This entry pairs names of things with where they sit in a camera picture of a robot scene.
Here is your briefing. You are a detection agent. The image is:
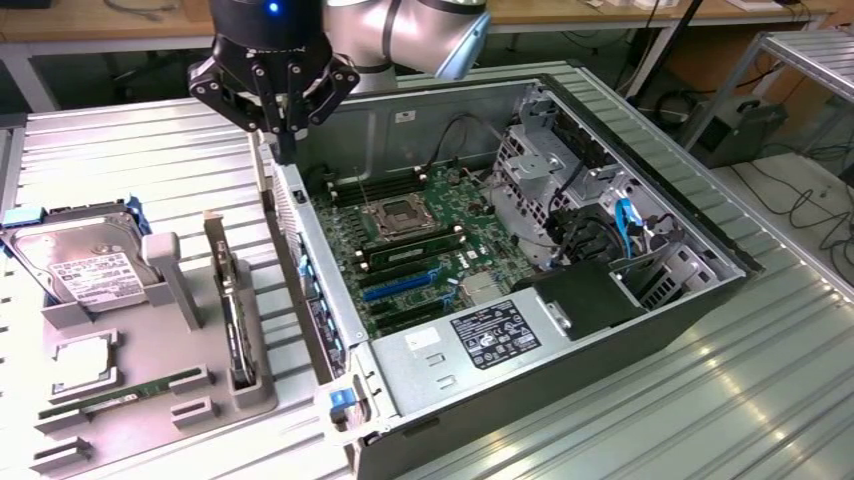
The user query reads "black chair base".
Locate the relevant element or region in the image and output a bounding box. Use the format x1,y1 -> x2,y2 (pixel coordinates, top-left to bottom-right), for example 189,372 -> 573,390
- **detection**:
110,49 -> 202,101

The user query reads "black RAM slot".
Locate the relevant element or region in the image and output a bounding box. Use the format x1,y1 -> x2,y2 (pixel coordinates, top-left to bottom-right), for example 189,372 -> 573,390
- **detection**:
330,179 -> 429,200
333,185 -> 432,207
329,173 -> 426,194

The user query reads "black wire bundle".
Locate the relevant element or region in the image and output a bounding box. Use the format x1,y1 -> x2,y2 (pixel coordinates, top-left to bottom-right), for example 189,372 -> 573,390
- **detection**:
545,203 -> 633,266

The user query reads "loose green RAM stick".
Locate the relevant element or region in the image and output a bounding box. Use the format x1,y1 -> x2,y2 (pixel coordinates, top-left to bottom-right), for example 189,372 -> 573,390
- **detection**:
38,367 -> 203,420

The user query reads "metal CPU socket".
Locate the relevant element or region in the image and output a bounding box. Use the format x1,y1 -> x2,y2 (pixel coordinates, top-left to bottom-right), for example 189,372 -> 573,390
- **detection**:
360,196 -> 444,242

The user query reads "aluminium slat side table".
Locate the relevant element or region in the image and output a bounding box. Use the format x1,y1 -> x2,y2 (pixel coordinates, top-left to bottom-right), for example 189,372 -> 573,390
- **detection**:
680,30 -> 854,151

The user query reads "blue wire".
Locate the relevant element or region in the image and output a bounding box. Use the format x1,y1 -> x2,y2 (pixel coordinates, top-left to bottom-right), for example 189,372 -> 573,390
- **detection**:
614,196 -> 648,261

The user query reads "open black PC case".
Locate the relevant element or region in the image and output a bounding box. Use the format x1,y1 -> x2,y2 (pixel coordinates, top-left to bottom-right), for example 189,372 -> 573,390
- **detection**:
248,72 -> 768,480

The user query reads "silver power supply unit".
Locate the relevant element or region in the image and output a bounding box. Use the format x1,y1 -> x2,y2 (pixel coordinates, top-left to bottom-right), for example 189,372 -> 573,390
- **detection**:
369,285 -> 584,418

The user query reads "long black wire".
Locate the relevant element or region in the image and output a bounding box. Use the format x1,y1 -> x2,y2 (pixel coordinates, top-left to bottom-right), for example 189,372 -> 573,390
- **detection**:
426,113 -> 510,169

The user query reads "wooden desk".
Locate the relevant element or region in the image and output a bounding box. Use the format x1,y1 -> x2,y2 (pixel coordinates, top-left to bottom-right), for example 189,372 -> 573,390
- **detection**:
0,0 -> 836,114

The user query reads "silver CPU chip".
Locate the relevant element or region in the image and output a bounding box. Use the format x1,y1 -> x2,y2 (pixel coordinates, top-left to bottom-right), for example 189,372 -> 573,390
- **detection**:
51,340 -> 115,396

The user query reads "installed green RAM stick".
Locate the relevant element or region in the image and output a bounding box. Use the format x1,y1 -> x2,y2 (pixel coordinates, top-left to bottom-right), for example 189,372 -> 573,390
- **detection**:
365,233 -> 464,265

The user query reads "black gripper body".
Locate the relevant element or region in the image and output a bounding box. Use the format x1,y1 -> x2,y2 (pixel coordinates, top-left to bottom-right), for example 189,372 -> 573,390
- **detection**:
210,0 -> 334,86

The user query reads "green motherboard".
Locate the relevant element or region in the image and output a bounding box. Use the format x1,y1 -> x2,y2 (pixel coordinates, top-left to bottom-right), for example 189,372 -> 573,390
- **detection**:
310,164 -> 544,341

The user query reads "socket locking lever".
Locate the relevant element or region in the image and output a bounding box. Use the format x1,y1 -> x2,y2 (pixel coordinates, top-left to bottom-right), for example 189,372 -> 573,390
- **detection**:
353,166 -> 376,211

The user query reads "black floor machine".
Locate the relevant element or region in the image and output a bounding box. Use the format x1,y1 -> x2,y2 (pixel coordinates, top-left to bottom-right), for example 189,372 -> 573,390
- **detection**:
691,97 -> 791,170

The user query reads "silver metal disk bay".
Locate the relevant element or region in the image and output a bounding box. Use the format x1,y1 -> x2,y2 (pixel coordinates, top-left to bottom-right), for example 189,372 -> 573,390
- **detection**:
494,123 -> 606,254

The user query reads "graphics card with fan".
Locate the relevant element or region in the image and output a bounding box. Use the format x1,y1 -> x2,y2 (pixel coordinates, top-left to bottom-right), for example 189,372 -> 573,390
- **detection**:
202,209 -> 261,389

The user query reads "black stand pole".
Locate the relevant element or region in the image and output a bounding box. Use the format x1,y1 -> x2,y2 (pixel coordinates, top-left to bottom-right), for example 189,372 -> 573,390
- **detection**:
626,0 -> 707,109

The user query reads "silver hard disk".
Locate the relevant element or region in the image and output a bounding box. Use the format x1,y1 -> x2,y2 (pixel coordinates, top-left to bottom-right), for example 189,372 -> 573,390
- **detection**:
11,212 -> 167,315

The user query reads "grey parts rack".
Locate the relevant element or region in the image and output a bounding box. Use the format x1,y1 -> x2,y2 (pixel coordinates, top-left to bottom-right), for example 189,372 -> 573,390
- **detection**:
30,231 -> 282,476

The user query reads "silver chipset heatsink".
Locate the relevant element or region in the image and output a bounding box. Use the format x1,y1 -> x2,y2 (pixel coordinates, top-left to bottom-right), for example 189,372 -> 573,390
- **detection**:
458,273 -> 504,305

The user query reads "black long expansion slot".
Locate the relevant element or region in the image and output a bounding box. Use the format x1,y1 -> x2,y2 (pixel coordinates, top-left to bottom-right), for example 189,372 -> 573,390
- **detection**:
373,312 -> 448,339
369,297 -> 444,324
358,263 -> 430,290

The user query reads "grey coiled cable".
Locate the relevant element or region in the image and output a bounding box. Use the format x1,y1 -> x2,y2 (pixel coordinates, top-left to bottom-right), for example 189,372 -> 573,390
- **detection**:
103,0 -> 183,22

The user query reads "black cable on white table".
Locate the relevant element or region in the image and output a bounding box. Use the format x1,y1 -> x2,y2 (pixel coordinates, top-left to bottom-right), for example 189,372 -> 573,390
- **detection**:
727,162 -> 854,274

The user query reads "black coiled floor cable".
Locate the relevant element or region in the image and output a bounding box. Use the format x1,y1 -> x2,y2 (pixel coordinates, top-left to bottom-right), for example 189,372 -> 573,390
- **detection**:
656,88 -> 697,126

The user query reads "blue expansion slot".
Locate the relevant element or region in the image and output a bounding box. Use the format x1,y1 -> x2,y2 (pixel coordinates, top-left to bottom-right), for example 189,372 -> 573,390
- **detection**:
362,276 -> 437,302

